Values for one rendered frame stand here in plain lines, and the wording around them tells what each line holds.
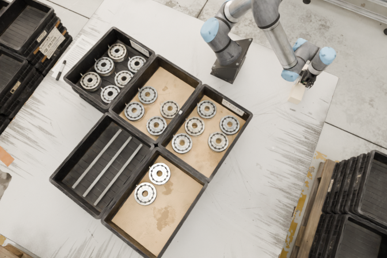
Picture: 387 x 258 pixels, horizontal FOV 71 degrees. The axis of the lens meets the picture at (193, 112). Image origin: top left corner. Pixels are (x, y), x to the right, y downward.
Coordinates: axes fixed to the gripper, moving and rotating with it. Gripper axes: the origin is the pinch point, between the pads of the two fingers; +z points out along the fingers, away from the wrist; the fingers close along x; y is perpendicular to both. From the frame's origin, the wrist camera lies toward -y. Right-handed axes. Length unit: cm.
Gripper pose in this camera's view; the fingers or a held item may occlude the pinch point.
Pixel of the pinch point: (300, 82)
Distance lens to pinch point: 173.4
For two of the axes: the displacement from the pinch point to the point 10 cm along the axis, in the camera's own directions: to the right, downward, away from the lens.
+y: -4.1, 8.5, -3.2
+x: 9.1, 3.9, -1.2
